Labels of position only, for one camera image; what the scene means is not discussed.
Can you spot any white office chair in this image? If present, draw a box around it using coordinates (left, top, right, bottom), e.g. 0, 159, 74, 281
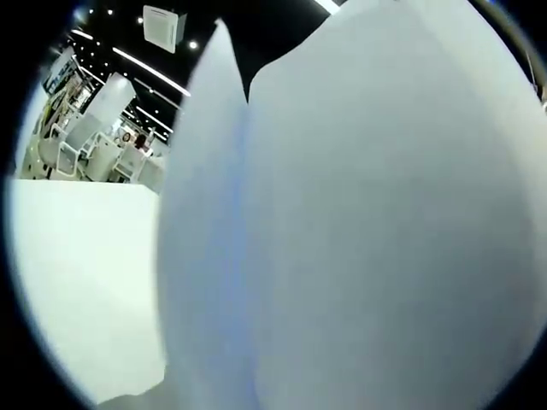
50, 126, 81, 179
85, 131, 125, 183

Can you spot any white pillar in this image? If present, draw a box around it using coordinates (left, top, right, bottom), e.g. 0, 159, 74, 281
87, 72, 137, 129

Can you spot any ceiling air conditioner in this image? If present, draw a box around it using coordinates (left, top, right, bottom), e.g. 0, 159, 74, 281
143, 4, 190, 55

